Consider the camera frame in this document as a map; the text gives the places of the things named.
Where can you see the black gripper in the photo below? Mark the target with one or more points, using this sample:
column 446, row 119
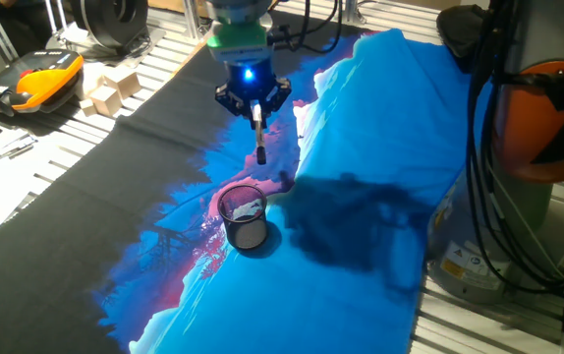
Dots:
column 252, row 83

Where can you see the white pen with black cap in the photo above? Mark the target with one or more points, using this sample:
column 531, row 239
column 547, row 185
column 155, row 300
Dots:
column 261, row 145

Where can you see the black mesh pen holder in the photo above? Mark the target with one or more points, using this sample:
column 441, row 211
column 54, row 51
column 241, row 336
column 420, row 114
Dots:
column 245, row 231

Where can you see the landscape print cloth mat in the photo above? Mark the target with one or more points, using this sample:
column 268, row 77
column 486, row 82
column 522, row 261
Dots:
column 360, row 123

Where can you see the pale wooden block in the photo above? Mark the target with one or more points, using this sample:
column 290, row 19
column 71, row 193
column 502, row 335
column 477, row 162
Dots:
column 93, row 78

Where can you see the black filament spool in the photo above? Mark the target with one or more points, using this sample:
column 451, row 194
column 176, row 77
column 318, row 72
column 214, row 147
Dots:
column 110, row 19

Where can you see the small wooden block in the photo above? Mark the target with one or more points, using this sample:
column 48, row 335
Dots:
column 87, row 108

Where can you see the orange black teach pendant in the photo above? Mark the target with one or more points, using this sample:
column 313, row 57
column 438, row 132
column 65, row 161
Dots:
column 41, row 81

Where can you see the black fabric bundle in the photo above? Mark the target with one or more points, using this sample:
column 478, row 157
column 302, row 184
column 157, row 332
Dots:
column 461, row 29

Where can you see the silver aluminium post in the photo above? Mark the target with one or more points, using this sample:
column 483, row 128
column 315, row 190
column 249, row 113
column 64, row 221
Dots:
column 194, row 19

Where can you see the aluminium frame bar with foot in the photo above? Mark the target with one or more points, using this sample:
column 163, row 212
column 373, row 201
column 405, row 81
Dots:
column 355, row 12

